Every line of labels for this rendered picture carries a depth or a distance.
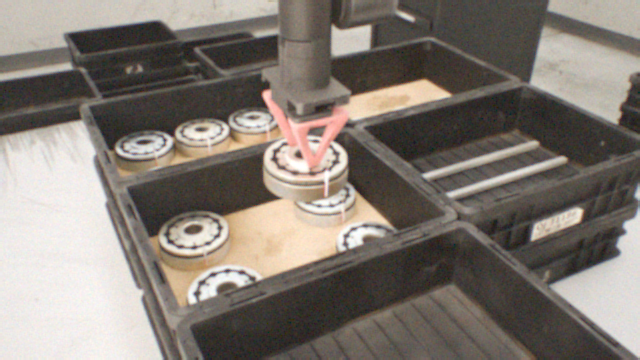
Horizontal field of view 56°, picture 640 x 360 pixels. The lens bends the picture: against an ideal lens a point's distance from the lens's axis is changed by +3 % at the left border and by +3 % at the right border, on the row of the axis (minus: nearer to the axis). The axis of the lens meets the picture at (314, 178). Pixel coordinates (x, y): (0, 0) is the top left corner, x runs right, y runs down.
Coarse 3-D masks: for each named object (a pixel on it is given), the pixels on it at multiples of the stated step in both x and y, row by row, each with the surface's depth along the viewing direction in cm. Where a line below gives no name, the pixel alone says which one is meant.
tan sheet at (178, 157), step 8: (280, 136) 118; (176, 144) 115; (232, 144) 115; (240, 144) 115; (248, 144) 115; (112, 152) 113; (176, 152) 113; (176, 160) 110; (184, 160) 110; (120, 168) 108
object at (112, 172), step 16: (208, 80) 117; (224, 80) 117; (128, 96) 110; (144, 96) 111; (80, 112) 105; (96, 128) 99; (96, 144) 95; (256, 144) 95; (112, 160) 91; (192, 160) 91; (208, 160) 91; (112, 176) 87; (128, 176) 87; (144, 176) 87
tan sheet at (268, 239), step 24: (240, 216) 95; (264, 216) 95; (288, 216) 95; (360, 216) 95; (240, 240) 90; (264, 240) 90; (288, 240) 90; (312, 240) 90; (336, 240) 90; (216, 264) 85; (240, 264) 85; (264, 264) 85; (288, 264) 85
